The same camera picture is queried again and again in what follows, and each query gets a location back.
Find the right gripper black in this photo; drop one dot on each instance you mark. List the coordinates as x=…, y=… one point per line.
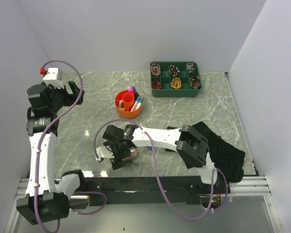
x=117, y=162

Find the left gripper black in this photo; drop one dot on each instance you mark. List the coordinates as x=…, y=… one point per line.
x=70, y=98

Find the clear pencil case pink cap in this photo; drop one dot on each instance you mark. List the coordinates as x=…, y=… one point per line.
x=133, y=155

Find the orange round organizer container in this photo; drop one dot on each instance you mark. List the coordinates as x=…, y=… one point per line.
x=128, y=101

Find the green cap white pen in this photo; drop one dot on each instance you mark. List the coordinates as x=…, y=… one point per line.
x=139, y=103

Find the blue white pen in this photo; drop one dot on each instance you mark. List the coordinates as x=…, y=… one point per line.
x=138, y=98

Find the pink cap black highlighter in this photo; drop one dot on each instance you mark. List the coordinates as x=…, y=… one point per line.
x=131, y=91

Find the purple cap black highlighter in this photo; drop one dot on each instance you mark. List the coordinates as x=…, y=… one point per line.
x=134, y=90

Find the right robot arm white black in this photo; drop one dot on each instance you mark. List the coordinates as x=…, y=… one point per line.
x=190, y=144

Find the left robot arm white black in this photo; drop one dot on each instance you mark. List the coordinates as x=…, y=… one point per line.
x=45, y=199

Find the black base beam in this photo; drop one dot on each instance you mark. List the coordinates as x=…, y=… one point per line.
x=141, y=190

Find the green compartment tray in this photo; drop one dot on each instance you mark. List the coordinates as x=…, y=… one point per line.
x=175, y=79

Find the black cloth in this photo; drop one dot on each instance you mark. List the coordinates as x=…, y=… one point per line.
x=225, y=156

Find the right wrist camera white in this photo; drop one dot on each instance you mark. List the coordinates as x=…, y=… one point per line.
x=103, y=153

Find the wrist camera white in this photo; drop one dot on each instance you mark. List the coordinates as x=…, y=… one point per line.
x=52, y=76
x=103, y=153

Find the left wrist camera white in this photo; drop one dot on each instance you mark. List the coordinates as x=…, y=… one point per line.
x=52, y=76

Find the aluminium rail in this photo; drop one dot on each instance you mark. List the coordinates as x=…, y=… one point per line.
x=249, y=186

